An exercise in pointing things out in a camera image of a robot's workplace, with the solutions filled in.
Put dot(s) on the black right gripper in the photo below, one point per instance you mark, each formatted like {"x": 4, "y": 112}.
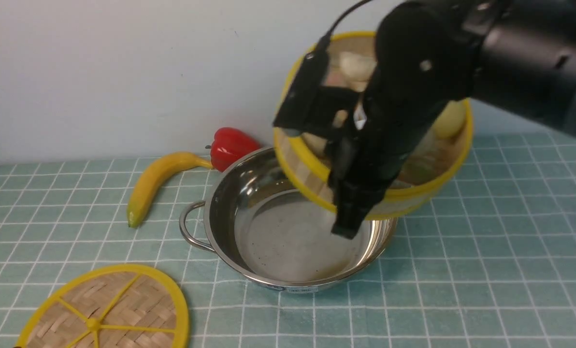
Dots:
{"x": 425, "y": 59}

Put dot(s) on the yellow rimmed bamboo steamer basket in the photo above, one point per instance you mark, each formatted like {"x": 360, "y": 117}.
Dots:
{"x": 308, "y": 173}

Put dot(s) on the yellow rimmed bamboo steamer lid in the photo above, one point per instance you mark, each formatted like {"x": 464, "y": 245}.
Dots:
{"x": 121, "y": 306}

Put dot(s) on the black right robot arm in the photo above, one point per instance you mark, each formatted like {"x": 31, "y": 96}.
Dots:
{"x": 516, "y": 55}

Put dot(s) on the stainless steel pot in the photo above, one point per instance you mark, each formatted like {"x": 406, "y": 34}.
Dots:
{"x": 265, "y": 229}

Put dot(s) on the yellow round bun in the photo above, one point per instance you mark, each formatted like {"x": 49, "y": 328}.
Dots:
{"x": 450, "y": 121}

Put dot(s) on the red bell pepper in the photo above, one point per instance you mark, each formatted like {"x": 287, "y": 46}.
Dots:
{"x": 230, "y": 145}

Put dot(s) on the white round bun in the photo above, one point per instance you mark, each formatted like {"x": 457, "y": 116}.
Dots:
{"x": 356, "y": 67}

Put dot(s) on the green checkered tablecloth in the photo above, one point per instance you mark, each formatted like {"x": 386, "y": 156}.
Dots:
{"x": 488, "y": 263}

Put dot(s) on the yellow banana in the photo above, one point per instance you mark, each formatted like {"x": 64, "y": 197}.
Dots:
{"x": 150, "y": 181}

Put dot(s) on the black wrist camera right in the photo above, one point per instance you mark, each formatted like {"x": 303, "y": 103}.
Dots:
{"x": 311, "y": 107}

